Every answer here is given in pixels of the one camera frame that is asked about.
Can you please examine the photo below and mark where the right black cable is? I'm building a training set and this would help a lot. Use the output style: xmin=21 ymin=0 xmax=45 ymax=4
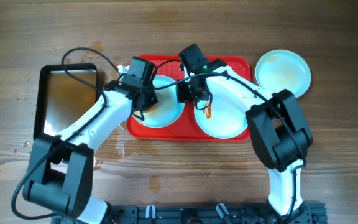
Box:
xmin=149 ymin=58 xmax=307 ymax=218

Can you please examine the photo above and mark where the white plate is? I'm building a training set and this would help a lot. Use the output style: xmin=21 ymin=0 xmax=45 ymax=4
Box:
xmin=194 ymin=95 xmax=248 ymax=139
xmin=133 ymin=85 xmax=185 ymax=128
xmin=254 ymin=49 xmax=311 ymax=98

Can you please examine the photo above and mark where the black metal water pan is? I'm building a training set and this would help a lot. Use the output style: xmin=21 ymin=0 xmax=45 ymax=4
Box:
xmin=33 ymin=63 xmax=99 ymax=139

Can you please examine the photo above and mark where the left black cable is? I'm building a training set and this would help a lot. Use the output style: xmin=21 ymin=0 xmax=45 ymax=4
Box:
xmin=11 ymin=47 xmax=127 ymax=220

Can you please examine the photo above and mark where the orange green sponge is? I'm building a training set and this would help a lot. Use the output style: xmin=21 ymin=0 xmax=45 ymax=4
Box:
xmin=143 ymin=104 xmax=157 ymax=113

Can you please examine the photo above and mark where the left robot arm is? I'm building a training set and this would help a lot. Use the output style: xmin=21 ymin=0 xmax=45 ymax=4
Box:
xmin=11 ymin=57 xmax=157 ymax=223

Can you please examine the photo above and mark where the red plastic tray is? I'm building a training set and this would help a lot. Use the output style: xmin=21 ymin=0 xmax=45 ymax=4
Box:
xmin=126 ymin=54 xmax=251 ymax=142

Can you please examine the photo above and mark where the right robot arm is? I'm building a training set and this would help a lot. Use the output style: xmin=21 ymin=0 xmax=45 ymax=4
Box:
xmin=177 ymin=44 xmax=313 ymax=223

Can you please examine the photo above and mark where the black cable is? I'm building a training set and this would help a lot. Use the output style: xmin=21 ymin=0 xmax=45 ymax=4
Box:
xmin=149 ymin=58 xmax=307 ymax=218
xmin=11 ymin=47 xmax=127 ymax=220

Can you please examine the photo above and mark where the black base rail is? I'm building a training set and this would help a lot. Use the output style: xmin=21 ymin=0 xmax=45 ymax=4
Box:
xmin=50 ymin=203 xmax=328 ymax=224

